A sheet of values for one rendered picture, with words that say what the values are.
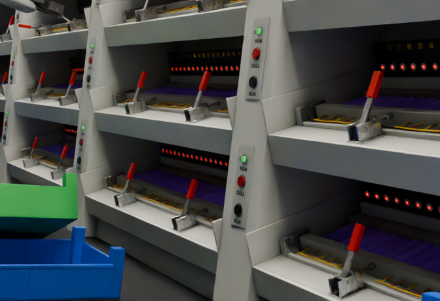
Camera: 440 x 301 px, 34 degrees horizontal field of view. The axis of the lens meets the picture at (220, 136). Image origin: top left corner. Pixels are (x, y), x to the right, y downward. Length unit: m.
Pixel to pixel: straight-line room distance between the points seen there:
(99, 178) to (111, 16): 0.37
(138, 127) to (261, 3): 0.46
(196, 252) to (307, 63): 0.37
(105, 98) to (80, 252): 0.46
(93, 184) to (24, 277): 0.59
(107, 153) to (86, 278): 0.58
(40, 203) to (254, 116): 0.39
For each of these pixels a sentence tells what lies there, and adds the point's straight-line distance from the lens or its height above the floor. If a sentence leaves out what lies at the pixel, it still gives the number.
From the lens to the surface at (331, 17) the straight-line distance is 0.97.
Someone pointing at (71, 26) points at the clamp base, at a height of 0.50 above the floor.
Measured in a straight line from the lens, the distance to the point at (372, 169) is 0.87.
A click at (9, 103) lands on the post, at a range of 2.37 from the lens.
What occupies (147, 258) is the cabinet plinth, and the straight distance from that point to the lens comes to 1.45.
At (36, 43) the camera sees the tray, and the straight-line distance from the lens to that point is 2.18.
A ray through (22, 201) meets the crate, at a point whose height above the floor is 0.13.
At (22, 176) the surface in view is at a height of 0.07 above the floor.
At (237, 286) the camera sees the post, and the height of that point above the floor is 0.06.
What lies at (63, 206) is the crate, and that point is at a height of 0.13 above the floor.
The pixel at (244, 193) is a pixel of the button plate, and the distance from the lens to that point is 1.07.
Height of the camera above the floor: 0.30
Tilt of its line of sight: 1 degrees down
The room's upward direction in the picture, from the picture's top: 7 degrees clockwise
